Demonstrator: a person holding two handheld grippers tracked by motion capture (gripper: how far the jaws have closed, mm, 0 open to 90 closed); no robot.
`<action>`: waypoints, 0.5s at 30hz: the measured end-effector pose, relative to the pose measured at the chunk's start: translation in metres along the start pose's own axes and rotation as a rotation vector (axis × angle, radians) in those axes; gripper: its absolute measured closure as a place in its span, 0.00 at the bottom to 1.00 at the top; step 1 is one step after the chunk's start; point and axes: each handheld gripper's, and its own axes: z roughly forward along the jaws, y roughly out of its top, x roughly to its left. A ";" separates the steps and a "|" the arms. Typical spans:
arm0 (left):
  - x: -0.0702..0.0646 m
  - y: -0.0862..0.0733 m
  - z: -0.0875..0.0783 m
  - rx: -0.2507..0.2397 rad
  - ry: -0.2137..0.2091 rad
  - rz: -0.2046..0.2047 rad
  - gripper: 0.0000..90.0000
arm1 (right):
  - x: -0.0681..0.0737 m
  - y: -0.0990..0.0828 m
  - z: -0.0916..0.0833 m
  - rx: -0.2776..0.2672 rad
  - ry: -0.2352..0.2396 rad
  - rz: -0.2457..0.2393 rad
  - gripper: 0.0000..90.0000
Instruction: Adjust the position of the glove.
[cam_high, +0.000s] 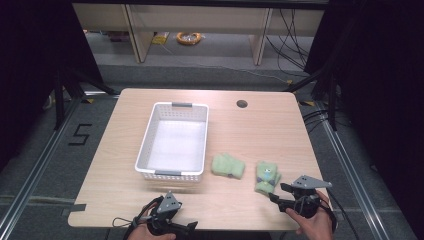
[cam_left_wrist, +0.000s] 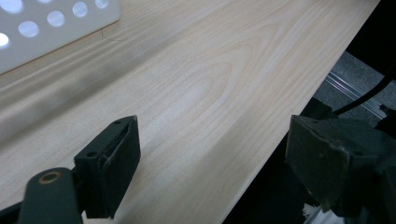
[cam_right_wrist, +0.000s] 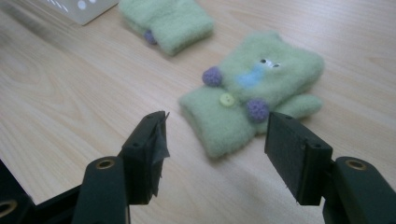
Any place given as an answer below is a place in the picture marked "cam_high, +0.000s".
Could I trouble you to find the person's right hand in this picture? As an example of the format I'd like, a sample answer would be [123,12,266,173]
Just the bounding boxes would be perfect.
[285,189,335,240]

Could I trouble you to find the black metal stand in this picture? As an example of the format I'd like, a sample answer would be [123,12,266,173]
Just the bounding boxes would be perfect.
[52,64,120,131]
[283,66,338,132]

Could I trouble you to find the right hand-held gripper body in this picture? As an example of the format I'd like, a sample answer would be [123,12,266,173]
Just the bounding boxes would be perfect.
[285,174,333,220]

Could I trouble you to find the light wooden shelf unit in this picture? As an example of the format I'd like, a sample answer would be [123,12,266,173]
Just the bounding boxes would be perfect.
[72,3,326,66]

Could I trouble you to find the person's left hand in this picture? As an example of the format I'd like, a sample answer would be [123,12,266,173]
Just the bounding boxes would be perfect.
[127,201,177,240]

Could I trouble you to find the plain green glove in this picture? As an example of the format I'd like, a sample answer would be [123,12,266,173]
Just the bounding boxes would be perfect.
[210,152,246,180]

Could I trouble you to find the bundle of black hanging cables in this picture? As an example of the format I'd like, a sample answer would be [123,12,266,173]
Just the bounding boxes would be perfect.
[265,8,313,78]

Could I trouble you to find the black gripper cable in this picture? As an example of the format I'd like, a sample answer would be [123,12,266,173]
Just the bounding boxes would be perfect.
[327,189,362,240]

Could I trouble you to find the black floor cables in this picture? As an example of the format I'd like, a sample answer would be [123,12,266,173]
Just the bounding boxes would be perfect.
[300,107,351,135]

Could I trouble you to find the thin black cable loop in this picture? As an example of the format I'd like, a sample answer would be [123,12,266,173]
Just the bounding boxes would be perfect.
[112,216,138,230]

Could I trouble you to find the white plastic basket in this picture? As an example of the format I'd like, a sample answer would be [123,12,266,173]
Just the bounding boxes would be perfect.
[134,101,210,183]

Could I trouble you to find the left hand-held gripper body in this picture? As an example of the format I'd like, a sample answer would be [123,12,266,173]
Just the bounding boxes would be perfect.
[146,191,183,236]

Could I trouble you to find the green glove with face print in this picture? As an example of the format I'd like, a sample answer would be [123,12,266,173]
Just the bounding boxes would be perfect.
[254,160,282,196]

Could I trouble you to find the aluminium floor rail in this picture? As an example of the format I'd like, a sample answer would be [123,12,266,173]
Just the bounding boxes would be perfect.
[318,118,392,240]
[0,95,84,234]

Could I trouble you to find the black curtain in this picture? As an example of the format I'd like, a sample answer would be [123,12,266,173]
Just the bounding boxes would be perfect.
[0,0,105,171]
[303,0,424,239]

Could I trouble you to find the black tape strip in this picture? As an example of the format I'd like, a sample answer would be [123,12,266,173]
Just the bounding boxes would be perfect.
[60,203,87,218]

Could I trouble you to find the yellow packet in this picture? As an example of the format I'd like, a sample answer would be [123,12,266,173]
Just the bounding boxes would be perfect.
[151,31,171,46]

